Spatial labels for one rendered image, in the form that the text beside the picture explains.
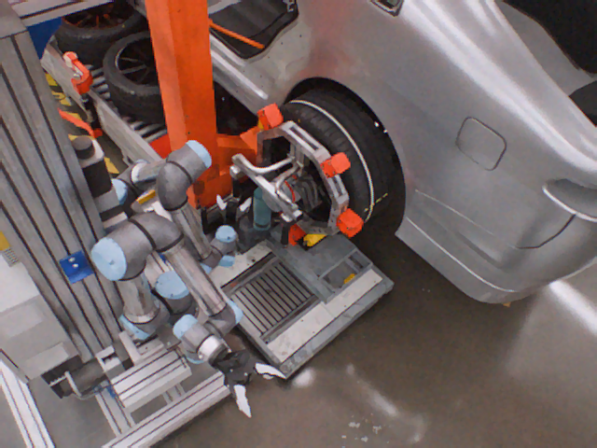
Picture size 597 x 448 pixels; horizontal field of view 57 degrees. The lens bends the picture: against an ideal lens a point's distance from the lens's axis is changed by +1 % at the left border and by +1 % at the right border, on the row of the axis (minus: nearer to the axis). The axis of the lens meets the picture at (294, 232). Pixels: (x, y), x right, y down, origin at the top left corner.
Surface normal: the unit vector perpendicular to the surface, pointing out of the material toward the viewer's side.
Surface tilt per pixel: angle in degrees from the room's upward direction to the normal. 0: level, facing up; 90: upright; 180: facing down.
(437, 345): 0
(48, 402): 0
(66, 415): 0
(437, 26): 53
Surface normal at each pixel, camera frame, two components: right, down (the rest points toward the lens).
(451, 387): 0.07, -0.57
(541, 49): 0.31, -0.30
